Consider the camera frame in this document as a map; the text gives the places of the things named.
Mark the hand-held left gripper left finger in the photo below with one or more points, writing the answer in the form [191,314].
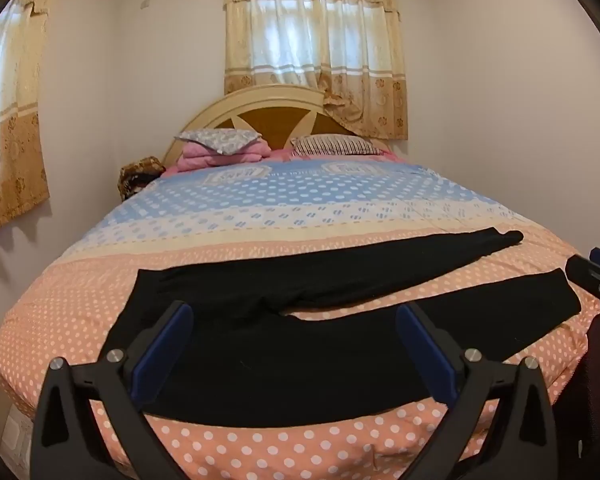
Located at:
[162,355]

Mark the brown patterned bag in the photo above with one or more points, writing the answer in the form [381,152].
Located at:
[140,170]

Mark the black pants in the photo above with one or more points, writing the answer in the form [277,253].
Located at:
[260,360]

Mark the cream wooden headboard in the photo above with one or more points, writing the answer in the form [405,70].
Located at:
[260,97]

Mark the person's dark clothing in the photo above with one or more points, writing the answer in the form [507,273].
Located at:
[590,385]

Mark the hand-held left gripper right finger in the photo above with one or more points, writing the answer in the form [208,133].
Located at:
[427,355]

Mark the grey patterned pillow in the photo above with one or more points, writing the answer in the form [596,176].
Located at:
[220,139]

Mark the beige floral window curtain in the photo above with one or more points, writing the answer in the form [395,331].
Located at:
[15,150]
[305,35]

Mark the polka dot bedspread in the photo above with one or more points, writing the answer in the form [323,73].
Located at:
[280,210]

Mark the cream bed base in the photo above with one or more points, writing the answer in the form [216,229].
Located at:
[10,430]

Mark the folded pink blanket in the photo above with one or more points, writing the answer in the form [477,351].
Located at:
[200,158]

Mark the striped pillow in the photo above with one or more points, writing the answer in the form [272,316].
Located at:
[335,145]

